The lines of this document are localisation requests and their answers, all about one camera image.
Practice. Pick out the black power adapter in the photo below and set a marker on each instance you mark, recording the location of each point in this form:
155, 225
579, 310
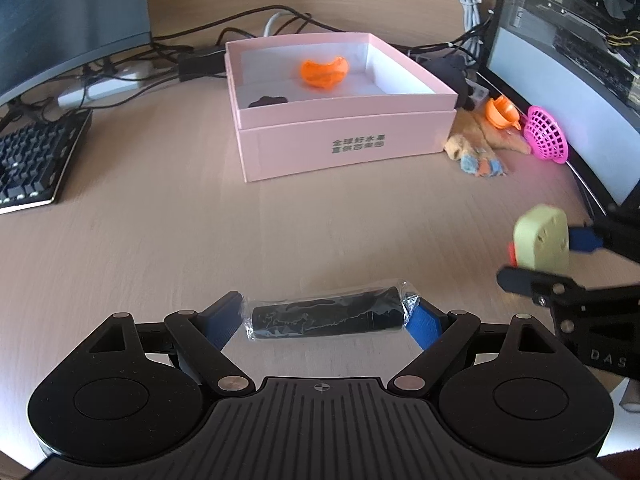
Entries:
200, 65

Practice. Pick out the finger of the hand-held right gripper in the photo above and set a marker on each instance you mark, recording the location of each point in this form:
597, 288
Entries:
530, 281
582, 240

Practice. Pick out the glass-sided computer case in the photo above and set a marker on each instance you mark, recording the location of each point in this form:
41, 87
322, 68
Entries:
550, 85

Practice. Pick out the black plush toy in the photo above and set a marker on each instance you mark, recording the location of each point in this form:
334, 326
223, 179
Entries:
455, 77

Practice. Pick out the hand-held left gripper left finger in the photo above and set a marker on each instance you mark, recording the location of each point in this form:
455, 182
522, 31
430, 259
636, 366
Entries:
225, 317

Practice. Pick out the white power strip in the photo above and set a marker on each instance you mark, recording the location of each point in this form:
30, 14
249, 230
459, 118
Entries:
100, 89

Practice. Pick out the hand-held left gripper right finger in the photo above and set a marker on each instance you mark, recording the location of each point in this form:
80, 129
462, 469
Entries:
422, 327

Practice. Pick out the yellow pudding toy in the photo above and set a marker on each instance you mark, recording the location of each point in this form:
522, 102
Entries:
267, 101

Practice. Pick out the pink cardboard box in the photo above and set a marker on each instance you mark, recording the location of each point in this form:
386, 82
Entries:
300, 150

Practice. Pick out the black keyboard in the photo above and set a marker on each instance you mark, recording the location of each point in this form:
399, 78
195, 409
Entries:
35, 160

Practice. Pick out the curved computer monitor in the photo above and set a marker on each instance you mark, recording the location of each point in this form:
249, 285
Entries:
65, 20

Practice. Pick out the pale yellow toy block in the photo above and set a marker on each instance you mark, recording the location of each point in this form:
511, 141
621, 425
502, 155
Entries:
542, 240

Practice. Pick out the orange toy cup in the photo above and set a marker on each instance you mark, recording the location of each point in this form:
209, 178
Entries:
500, 112

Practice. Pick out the grey usb hub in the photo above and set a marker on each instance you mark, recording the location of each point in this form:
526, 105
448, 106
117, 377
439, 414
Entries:
479, 91

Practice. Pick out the tan plush toy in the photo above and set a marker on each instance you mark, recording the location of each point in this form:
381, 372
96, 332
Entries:
480, 135

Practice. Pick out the black plastic-wrapped roll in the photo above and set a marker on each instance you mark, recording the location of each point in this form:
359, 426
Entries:
325, 317

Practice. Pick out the pink toy strainer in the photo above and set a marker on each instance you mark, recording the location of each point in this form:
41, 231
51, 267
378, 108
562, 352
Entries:
547, 152

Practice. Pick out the orange toy croissant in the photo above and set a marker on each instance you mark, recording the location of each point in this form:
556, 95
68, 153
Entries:
322, 74

